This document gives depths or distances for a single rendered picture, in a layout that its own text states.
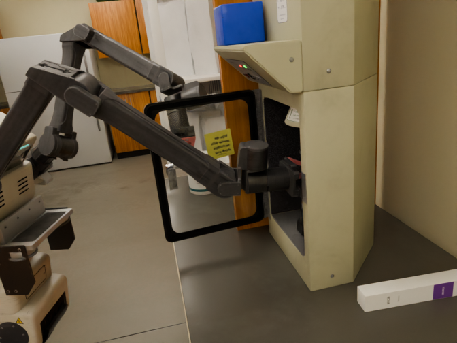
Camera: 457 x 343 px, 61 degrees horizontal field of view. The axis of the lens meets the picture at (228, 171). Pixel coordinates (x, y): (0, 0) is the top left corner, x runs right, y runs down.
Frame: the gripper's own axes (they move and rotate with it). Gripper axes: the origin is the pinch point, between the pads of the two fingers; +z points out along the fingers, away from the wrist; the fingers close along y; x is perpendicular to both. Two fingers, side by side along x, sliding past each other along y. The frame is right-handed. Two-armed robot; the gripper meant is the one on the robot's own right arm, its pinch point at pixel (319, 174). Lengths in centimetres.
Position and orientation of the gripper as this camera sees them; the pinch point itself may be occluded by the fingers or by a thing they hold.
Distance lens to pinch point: 101.5
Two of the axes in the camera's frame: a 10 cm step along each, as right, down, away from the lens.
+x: 0.2, 9.5, 3.3
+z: 9.8, -0.9, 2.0
